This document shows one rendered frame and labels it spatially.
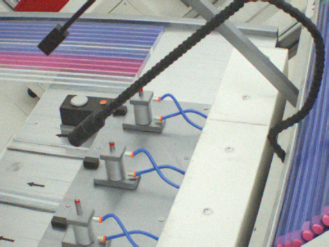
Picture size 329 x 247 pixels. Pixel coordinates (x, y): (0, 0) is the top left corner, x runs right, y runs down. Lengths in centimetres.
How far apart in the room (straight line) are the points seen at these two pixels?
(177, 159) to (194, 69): 30
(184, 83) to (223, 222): 40
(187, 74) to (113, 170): 35
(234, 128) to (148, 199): 14
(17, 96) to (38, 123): 147
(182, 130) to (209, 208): 17
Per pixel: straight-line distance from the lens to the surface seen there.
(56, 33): 96
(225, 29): 89
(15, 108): 253
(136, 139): 94
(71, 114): 104
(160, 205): 84
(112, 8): 224
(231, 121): 92
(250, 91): 98
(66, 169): 100
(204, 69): 117
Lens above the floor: 176
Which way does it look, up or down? 36 degrees down
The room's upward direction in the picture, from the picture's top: 53 degrees clockwise
